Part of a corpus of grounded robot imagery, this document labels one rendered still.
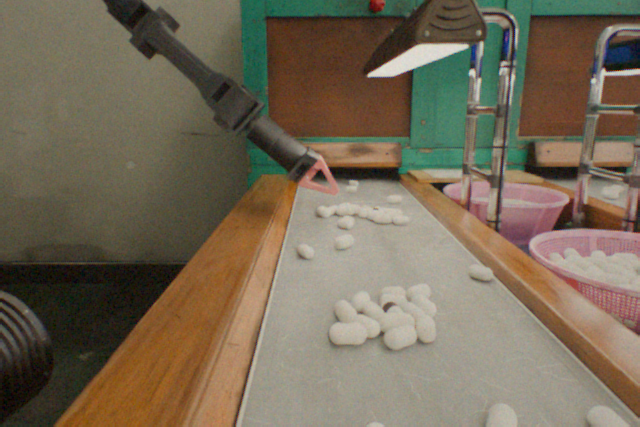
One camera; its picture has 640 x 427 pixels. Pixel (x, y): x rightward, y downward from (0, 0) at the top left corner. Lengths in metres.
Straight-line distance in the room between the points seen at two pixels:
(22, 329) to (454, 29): 0.53
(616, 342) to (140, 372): 0.41
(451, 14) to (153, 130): 2.01
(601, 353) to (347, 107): 1.00
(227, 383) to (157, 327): 0.10
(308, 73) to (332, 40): 0.11
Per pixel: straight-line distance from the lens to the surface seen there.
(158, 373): 0.39
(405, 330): 0.44
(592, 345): 0.47
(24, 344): 0.50
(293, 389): 0.40
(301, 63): 1.31
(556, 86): 1.48
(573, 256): 0.77
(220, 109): 0.82
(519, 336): 0.51
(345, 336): 0.44
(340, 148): 1.26
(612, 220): 1.01
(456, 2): 0.55
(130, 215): 2.53
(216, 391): 0.37
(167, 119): 2.37
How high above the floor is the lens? 0.97
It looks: 12 degrees down
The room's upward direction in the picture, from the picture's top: straight up
